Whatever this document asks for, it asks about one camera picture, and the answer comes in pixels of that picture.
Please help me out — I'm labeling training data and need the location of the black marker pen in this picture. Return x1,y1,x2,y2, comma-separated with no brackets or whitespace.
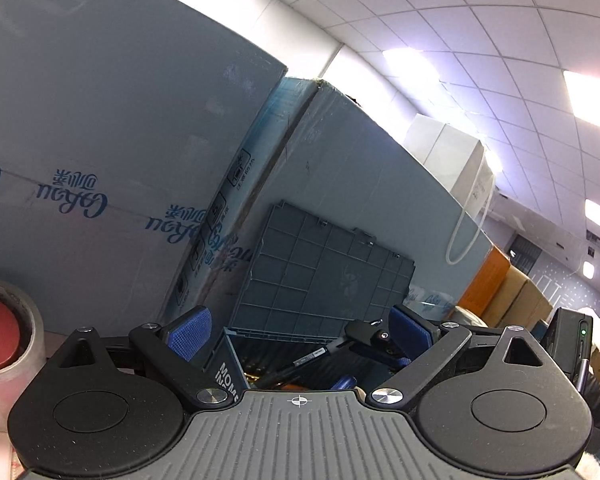
253,337,351,390

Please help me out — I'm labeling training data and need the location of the grey white travel cup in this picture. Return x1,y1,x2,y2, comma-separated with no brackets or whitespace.
448,306,488,327

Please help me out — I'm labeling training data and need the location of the dark blue plastic storage bin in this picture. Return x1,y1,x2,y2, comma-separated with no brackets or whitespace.
204,203,415,396

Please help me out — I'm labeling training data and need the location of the orange cardboard box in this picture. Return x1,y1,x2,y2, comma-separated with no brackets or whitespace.
457,246,510,318

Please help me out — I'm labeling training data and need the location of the brown cardboard box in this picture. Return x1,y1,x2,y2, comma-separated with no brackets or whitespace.
481,266,553,330

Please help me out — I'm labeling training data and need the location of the black device with green light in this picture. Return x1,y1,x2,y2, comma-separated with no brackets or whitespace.
541,308,593,392

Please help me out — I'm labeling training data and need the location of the white paper gift bag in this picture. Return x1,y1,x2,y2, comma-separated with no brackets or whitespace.
404,112,496,266

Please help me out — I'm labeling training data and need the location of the large blue cardboard box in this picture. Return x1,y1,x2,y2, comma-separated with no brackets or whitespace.
162,78,493,327

